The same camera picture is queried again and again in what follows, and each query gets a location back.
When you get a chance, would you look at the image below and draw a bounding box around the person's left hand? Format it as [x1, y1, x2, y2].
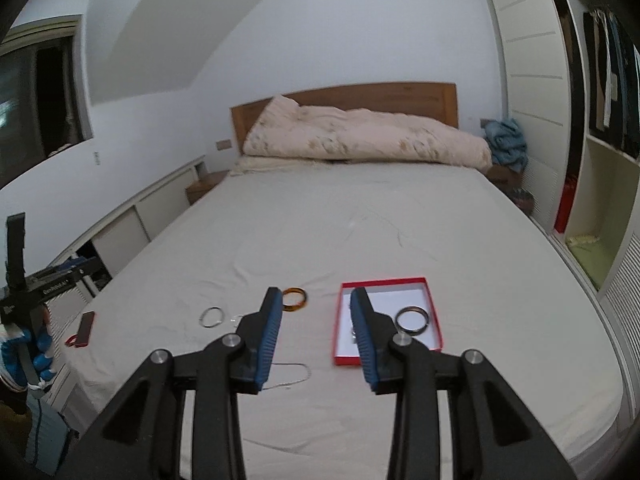
[0, 310, 57, 392]

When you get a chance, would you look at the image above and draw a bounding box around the silver chain necklace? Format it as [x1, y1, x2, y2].
[260, 362, 312, 391]

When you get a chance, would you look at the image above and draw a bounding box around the low white cabinet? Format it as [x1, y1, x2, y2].
[47, 154, 209, 403]

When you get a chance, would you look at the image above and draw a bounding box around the cream pillow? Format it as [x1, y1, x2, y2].
[229, 155, 322, 177]

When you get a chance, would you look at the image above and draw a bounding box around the wooden headboard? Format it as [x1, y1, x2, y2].
[230, 82, 460, 157]

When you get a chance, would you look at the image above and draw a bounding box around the white wardrobe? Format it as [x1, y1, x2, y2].
[479, 0, 640, 411]

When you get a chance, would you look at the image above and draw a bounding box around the red jewelry box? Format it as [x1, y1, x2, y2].
[332, 276, 444, 367]

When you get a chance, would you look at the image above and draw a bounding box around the beige floral quilt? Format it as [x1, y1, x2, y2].
[242, 94, 494, 170]

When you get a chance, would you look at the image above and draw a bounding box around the dark bangle bracelet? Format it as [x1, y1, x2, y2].
[394, 307, 431, 335]

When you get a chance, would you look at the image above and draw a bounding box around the red paper bag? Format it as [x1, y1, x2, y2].
[553, 174, 579, 235]

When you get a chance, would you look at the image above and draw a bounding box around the dark window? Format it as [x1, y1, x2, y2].
[0, 14, 94, 192]

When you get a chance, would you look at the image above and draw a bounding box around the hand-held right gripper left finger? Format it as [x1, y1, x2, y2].
[57, 287, 284, 480]

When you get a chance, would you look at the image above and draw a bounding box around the row of hanging clothes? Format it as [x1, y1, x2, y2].
[581, 6, 640, 162]

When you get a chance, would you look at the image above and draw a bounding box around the blue clothes pile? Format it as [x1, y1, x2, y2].
[483, 118, 530, 176]

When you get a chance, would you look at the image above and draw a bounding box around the wooden nightstand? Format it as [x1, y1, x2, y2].
[487, 165, 524, 197]
[184, 169, 230, 205]

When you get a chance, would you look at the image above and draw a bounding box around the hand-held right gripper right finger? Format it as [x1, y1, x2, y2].
[349, 287, 591, 480]

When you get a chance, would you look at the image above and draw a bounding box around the person's left forearm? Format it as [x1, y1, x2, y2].
[24, 387, 79, 477]

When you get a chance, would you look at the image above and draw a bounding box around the red smartphone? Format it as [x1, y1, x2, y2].
[74, 310, 96, 349]

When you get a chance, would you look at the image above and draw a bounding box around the silver bangle bracelet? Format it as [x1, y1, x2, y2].
[199, 306, 226, 330]

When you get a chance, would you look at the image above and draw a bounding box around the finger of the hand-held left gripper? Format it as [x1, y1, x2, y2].
[30, 256, 101, 286]

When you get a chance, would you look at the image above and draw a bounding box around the dark patterned basket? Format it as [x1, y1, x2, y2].
[509, 187, 534, 217]

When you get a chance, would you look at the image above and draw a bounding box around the amber bangle bracelet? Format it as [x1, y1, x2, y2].
[281, 287, 308, 313]

